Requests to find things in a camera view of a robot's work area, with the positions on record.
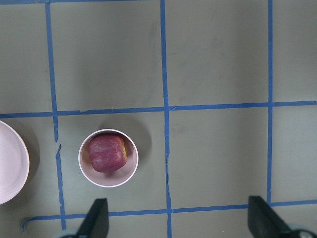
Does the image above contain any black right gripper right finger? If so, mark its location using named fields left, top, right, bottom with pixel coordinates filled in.
left=248, top=196, right=300, bottom=238

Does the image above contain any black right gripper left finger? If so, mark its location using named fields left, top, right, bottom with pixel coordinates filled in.
left=75, top=198, right=109, bottom=238

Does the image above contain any small pink bowl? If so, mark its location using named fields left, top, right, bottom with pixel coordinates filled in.
left=78, top=129, right=139, bottom=187

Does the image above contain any red apple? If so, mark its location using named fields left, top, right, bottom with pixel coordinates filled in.
left=89, top=134, right=127, bottom=173

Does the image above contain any pink plate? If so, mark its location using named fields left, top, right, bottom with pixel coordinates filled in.
left=0, top=121, right=30, bottom=204

